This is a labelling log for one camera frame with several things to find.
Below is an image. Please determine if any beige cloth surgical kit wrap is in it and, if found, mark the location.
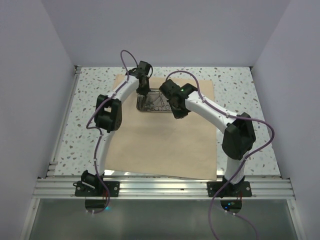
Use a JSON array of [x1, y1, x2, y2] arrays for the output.
[[103, 74, 218, 181]]

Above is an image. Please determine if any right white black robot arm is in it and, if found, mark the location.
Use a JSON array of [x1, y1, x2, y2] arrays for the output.
[[159, 79, 256, 197]]

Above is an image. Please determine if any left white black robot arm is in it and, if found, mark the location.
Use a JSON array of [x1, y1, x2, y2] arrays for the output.
[[75, 61, 153, 197]]

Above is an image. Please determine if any steel instrument tray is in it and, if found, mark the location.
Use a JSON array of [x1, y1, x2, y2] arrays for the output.
[[136, 88, 172, 113]]

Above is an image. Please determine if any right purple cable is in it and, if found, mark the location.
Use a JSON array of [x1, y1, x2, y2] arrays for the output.
[[166, 71, 276, 240]]

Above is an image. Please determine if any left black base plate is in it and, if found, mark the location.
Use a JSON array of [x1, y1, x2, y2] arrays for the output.
[[73, 181, 120, 197]]

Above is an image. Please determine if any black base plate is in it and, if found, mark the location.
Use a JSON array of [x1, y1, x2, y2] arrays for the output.
[[73, 181, 120, 197], [206, 181, 253, 198]]

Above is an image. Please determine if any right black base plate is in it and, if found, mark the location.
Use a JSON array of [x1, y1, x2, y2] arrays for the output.
[[206, 181, 253, 198]]

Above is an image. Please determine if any aluminium front rail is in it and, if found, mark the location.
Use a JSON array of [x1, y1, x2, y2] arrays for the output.
[[32, 175, 295, 200]]

